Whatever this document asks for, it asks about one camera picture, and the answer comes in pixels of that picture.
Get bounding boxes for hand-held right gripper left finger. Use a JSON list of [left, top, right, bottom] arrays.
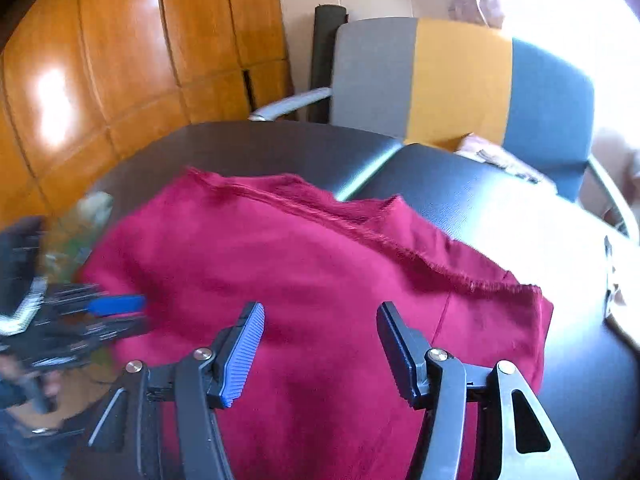
[[87, 301, 266, 480]]

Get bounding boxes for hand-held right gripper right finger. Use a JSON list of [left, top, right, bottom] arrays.
[[376, 301, 581, 480]]

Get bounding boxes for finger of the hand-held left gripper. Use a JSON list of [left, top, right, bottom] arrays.
[[27, 316, 153, 363], [42, 282, 148, 318]]

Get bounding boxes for red embroidered sweater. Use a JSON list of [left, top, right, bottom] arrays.
[[80, 166, 555, 480]]

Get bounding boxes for green white patterned thing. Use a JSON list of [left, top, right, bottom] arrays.
[[44, 191, 115, 283]]

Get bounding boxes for pale folded cloth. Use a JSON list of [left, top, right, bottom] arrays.
[[452, 132, 558, 186]]

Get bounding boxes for pale sheet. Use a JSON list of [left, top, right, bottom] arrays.
[[601, 234, 640, 352]]

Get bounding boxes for wooden cabinet doors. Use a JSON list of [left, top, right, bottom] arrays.
[[0, 0, 296, 226]]

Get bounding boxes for grey yellow blue armchair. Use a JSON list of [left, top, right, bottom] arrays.
[[248, 16, 640, 241]]

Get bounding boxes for black rolled mat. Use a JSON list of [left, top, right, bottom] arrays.
[[307, 4, 349, 123]]

